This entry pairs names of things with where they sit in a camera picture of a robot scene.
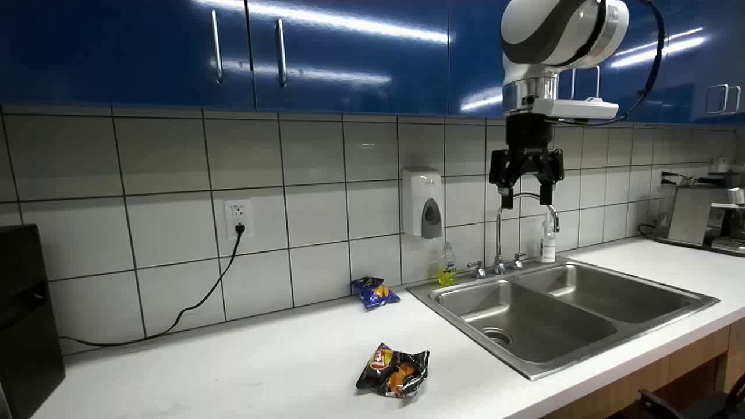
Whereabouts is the blue chip packet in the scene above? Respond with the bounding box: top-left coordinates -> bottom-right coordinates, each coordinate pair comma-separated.
347,275 -> 403,313

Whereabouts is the black countertop appliance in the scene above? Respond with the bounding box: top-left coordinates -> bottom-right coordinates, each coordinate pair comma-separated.
0,223 -> 69,419

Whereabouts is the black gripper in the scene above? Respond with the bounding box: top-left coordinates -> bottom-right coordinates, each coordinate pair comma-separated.
486,114 -> 566,212

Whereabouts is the green dish soap bottle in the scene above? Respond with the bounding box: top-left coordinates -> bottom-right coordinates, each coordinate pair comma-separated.
434,240 -> 462,290

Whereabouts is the wooden base cabinet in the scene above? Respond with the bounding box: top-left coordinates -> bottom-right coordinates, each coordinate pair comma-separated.
544,318 -> 745,419

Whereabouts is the stainless steel double sink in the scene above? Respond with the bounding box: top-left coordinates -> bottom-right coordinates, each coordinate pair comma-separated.
407,257 -> 723,383

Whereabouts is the chrome gooseneck faucet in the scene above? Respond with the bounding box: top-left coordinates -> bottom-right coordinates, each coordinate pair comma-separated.
491,192 -> 563,275

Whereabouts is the thin black power cord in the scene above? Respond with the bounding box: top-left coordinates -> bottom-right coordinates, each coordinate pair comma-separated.
58,223 -> 250,350

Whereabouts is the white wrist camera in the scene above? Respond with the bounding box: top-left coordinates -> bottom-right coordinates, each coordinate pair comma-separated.
534,95 -> 623,123

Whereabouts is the blue cabinet door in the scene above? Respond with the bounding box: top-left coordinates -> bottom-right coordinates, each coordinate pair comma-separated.
448,0 -> 590,123
246,0 -> 455,119
0,0 -> 257,112
731,0 -> 745,127
690,0 -> 736,127
584,0 -> 698,127

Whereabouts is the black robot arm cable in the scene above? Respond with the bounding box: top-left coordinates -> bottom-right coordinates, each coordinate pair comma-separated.
619,0 -> 669,119

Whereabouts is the silver coffee machine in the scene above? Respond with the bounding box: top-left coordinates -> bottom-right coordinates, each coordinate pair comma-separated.
659,171 -> 745,257

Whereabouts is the white wall outlet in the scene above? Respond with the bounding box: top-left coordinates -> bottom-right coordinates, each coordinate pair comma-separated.
223,198 -> 257,240

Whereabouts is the black chair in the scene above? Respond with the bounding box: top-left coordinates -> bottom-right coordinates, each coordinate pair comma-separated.
639,376 -> 745,419

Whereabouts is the white wall soap dispenser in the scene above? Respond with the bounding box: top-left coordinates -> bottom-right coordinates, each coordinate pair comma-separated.
398,168 -> 448,240

